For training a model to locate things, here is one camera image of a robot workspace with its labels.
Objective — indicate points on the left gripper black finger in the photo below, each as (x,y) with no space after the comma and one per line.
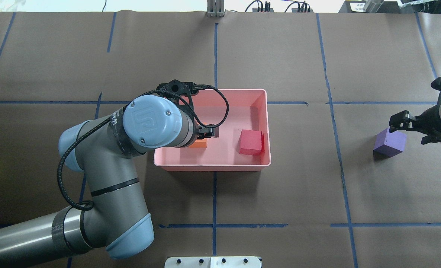
(209,132)

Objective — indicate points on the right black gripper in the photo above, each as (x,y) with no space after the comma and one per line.
(433,118)

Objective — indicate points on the orange foam block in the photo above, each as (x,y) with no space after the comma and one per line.
(202,144)

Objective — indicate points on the purple foam block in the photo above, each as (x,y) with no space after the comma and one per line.
(390,144)

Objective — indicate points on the red foam block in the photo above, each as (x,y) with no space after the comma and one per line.
(251,142)

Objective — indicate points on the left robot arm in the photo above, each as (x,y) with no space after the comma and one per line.
(116,217)

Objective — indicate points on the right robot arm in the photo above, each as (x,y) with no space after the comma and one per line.
(427,123)

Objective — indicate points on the aluminium frame post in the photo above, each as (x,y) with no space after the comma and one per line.
(215,8)

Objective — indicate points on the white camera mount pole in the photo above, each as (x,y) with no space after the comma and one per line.
(214,262)

